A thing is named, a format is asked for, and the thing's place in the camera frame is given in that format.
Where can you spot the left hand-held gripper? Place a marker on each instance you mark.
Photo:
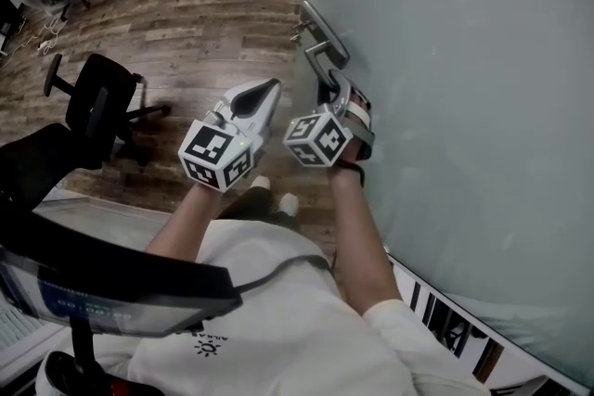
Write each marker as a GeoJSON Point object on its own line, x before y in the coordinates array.
{"type": "Point", "coordinates": [209, 148]}

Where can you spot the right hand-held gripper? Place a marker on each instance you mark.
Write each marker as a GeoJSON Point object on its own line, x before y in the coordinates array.
{"type": "Point", "coordinates": [320, 139]}

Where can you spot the frosted glass door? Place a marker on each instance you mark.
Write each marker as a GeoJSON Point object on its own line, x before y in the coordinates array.
{"type": "Point", "coordinates": [464, 83]}

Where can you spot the person's right forearm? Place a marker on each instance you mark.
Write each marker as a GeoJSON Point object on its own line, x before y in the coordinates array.
{"type": "Point", "coordinates": [362, 236]}

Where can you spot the person's left forearm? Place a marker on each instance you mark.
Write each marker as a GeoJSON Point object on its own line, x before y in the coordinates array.
{"type": "Point", "coordinates": [185, 218]}

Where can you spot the person's right hand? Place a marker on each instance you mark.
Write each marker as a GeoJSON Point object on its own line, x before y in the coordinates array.
{"type": "Point", "coordinates": [359, 98]}

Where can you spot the silver key bunch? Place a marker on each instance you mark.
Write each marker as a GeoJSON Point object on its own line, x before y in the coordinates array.
{"type": "Point", "coordinates": [299, 31]}

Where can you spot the person's left white shoe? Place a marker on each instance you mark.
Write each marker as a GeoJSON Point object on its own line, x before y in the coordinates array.
{"type": "Point", "coordinates": [261, 182]}

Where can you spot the person's white shoe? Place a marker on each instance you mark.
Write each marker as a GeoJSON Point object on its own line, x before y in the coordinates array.
{"type": "Point", "coordinates": [261, 182]}
{"type": "Point", "coordinates": [288, 204]}

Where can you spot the person's dark trousers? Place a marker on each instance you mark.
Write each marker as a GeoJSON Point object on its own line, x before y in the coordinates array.
{"type": "Point", "coordinates": [250, 204]}

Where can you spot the person's right white shoe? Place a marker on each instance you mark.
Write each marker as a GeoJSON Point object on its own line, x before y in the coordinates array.
{"type": "Point", "coordinates": [288, 204]}

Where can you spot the person's white shirt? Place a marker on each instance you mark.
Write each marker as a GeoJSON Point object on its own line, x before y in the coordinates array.
{"type": "Point", "coordinates": [287, 315]}

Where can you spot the black flat screen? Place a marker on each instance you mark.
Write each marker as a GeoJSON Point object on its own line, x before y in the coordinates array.
{"type": "Point", "coordinates": [116, 287]}

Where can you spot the black striped glass panel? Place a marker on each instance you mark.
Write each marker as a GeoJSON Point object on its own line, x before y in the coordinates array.
{"type": "Point", "coordinates": [445, 324]}

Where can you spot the black chest mount stand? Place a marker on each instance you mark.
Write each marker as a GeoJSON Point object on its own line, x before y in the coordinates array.
{"type": "Point", "coordinates": [83, 352]}

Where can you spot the brown wooden frame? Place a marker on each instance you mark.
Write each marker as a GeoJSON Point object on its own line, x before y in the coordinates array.
{"type": "Point", "coordinates": [491, 361]}

